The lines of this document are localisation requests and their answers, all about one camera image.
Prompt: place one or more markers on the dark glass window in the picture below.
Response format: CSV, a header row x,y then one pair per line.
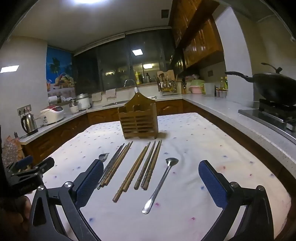
x,y
115,62

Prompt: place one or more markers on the floral patterned cloth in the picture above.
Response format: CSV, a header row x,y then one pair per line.
x,y
11,148

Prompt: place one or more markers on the white rice cooker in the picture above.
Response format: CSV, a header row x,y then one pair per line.
x,y
52,114

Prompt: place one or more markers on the wooden lower cabinets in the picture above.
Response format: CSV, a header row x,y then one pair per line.
x,y
69,132

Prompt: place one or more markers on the knife holder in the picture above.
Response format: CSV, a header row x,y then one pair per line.
x,y
184,87

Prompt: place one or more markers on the steel electric kettle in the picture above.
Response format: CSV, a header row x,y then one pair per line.
x,y
30,124

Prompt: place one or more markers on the kitchen faucet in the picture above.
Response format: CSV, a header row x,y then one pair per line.
x,y
129,81

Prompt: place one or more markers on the white floral tablecloth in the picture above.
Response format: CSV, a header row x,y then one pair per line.
x,y
185,143

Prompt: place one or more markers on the metal chopstick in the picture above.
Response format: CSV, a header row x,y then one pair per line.
x,y
109,166
112,165

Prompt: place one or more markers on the black wok with lid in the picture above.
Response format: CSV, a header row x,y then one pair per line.
x,y
272,88

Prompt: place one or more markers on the metal spoon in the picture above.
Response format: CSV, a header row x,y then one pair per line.
x,y
104,157
159,185

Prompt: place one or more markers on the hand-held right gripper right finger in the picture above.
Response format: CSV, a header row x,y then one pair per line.
x,y
212,185

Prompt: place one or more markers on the wooden cabinets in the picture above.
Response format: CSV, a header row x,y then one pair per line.
x,y
196,34
69,132

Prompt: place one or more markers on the wooden chopstick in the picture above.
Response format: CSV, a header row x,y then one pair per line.
x,y
119,163
116,164
130,172
153,165
137,166
145,165
150,164

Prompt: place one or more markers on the wooden utensil holder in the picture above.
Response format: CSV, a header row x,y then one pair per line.
x,y
138,120

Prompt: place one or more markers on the hanging dish cloth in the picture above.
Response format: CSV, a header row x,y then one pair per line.
x,y
96,96
111,93

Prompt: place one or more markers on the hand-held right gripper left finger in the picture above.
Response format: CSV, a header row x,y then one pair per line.
x,y
90,180

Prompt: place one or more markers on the silver rice cooker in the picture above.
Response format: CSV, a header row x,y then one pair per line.
x,y
83,102

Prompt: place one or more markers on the tropical wall poster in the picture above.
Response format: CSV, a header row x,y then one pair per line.
x,y
60,67

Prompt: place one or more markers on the ceiling vent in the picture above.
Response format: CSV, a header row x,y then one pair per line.
x,y
165,13

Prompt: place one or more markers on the person's left hand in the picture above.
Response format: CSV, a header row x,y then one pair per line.
x,y
11,215

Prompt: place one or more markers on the gas stove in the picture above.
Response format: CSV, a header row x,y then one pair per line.
x,y
272,115

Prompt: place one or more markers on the dish rack with utensils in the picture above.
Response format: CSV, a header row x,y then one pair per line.
x,y
167,84

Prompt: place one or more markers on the grey kitchen countertop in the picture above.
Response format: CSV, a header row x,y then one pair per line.
x,y
231,115

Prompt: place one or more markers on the ceiling light panel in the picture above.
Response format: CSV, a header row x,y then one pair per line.
x,y
89,1

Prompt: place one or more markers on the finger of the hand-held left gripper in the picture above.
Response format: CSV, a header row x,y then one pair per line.
x,y
24,162
45,165

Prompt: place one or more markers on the wall power outlet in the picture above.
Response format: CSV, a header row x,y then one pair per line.
x,y
24,110

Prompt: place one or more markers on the yellow bottle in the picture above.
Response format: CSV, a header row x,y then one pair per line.
x,y
138,78

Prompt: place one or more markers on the small white pot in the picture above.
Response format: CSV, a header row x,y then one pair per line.
x,y
74,107

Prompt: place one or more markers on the wooden upper cabinets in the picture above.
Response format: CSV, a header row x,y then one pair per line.
x,y
196,34

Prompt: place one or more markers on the kitchen sink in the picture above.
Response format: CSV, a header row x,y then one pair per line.
x,y
115,103

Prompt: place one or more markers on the translucent white cup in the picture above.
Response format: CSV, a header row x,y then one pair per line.
x,y
209,90

